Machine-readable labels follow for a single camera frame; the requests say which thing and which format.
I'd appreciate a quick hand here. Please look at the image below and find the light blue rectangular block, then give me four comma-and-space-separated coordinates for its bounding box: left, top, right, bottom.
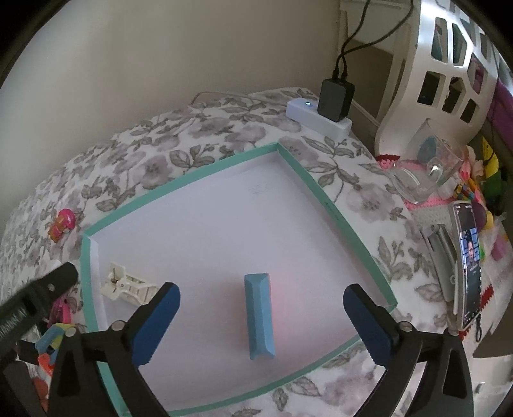
244, 273, 277, 360

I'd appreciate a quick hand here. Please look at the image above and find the black power adapter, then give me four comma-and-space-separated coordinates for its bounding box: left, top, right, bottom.
318, 79, 355, 123

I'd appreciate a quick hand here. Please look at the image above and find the pink toy puppy figure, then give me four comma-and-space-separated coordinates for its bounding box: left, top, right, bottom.
47, 208, 77, 242

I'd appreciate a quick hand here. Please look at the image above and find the smartphone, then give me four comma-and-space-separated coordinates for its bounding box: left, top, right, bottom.
449, 201, 484, 331

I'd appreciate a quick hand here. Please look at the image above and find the grey floral blanket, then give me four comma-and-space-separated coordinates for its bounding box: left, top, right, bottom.
0, 86, 461, 417

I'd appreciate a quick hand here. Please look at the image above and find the orange toy gun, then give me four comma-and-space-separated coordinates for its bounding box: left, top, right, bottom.
32, 323, 77, 378

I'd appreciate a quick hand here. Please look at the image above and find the teal cardboard tray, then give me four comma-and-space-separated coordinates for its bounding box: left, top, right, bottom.
80, 141, 398, 417

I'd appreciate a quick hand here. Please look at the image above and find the pink white crocheted mat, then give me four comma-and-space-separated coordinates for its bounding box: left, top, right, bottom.
377, 152, 513, 321

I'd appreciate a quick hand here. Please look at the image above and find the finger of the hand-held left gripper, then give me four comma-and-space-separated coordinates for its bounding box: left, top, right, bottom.
0, 262, 79, 349

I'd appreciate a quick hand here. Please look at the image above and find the white power strip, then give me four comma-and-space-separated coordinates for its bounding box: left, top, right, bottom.
286, 98, 353, 142

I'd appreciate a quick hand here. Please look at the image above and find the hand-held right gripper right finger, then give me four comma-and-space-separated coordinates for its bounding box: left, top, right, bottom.
342, 283, 475, 417

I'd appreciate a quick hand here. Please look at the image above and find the black cable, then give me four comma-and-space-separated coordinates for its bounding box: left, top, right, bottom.
332, 0, 371, 81
341, 0, 413, 81

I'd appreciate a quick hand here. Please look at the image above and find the green yellow toy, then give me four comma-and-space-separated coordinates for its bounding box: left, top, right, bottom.
481, 136, 506, 201

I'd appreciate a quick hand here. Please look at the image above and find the clear glass cup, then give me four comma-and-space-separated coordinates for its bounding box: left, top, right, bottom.
391, 118, 466, 206

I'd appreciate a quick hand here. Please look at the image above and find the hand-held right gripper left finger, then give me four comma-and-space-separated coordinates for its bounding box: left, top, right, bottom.
48, 282, 181, 417

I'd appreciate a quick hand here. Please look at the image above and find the white plastic laundry basket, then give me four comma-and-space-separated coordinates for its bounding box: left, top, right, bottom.
374, 0, 501, 157

